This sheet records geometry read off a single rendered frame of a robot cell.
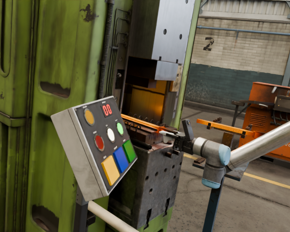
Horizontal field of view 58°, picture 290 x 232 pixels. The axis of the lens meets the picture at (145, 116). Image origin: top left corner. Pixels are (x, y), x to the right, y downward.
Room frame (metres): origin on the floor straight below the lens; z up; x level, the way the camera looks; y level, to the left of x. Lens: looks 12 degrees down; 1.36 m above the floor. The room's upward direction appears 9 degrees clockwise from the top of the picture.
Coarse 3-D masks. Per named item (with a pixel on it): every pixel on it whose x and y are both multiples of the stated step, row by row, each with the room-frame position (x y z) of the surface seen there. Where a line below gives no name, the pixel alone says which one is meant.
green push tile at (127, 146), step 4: (128, 140) 1.00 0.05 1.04; (124, 144) 0.95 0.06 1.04; (128, 144) 0.98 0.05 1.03; (124, 148) 0.94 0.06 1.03; (128, 148) 0.97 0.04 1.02; (132, 148) 1.00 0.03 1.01; (128, 152) 0.95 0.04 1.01; (132, 152) 0.98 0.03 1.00; (128, 156) 0.94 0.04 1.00; (132, 156) 0.97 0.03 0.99; (128, 160) 0.93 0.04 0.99; (132, 160) 0.95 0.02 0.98
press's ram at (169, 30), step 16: (144, 0) 1.34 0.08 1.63; (160, 0) 1.28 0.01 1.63; (176, 0) 1.38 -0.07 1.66; (192, 0) 1.51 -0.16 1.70; (144, 16) 1.33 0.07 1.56; (160, 16) 1.29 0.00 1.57; (176, 16) 1.40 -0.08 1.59; (144, 32) 1.32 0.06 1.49; (160, 32) 1.31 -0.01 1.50; (176, 32) 1.42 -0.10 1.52; (144, 48) 1.31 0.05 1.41; (160, 48) 1.33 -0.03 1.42; (176, 48) 1.44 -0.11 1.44
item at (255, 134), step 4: (200, 120) 1.66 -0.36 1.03; (204, 120) 1.67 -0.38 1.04; (204, 124) 1.65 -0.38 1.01; (212, 124) 1.62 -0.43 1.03; (216, 124) 1.61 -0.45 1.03; (220, 124) 1.61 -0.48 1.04; (224, 128) 1.59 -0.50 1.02; (228, 128) 1.58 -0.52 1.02; (232, 128) 1.57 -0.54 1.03; (236, 128) 1.56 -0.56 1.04; (240, 132) 1.55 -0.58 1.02; (248, 132) 1.53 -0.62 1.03; (252, 132) 1.52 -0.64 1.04; (256, 132) 1.51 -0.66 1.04; (260, 132) 1.51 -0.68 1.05; (252, 136) 1.51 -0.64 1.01; (256, 136) 1.52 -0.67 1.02
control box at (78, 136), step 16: (112, 96) 1.05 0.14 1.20; (64, 112) 0.74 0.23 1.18; (80, 112) 0.76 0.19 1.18; (96, 112) 0.86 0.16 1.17; (112, 112) 0.98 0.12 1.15; (64, 128) 0.73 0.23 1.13; (80, 128) 0.73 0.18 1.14; (96, 128) 0.81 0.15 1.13; (112, 128) 0.92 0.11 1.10; (64, 144) 0.73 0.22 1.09; (80, 144) 0.72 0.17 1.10; (96, 144) 0.76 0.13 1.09; (112, 144) 0.87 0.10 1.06; (80, 160) 0.72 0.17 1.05; (96, 160) 0.73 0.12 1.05; (80, 176) 0.72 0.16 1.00; (96, 176) 0.71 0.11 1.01; (96, 192) 0.71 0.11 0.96
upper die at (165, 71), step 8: (128, 56) 1.43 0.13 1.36; (128, 64) 1.43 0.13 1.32; (136, 64) 1.40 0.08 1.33; (144, 64) 1.37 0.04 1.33; (152, 64) 1.33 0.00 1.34; (160, 64) 1.34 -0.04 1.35; (168, 64) 1.40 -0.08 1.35; (176, 64) 1.46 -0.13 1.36; (128, 72) 1.42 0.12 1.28; (136, 72) 1.39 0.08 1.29; (144, 72) 1.36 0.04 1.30; (152, 72) 1.33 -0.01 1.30; (160, 72) 1.35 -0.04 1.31; (168, 72) 1.41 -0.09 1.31; (176, 72) 1.47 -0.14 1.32; (168, 80) 1.42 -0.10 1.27
